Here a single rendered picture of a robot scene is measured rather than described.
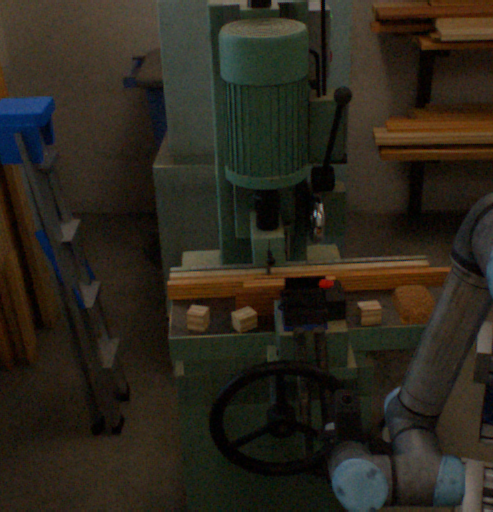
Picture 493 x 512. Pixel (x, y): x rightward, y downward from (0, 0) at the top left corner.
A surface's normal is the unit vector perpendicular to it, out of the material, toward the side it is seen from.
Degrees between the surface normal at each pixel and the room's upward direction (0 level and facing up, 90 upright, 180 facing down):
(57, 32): 90
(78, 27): 90
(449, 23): 90
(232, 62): 90
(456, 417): 0
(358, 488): 61
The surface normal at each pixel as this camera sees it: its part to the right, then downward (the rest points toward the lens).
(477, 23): -0.04, 0.48
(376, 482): -0.04, 0.00
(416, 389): -0.70, 0.20
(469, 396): -0.04, -0.88
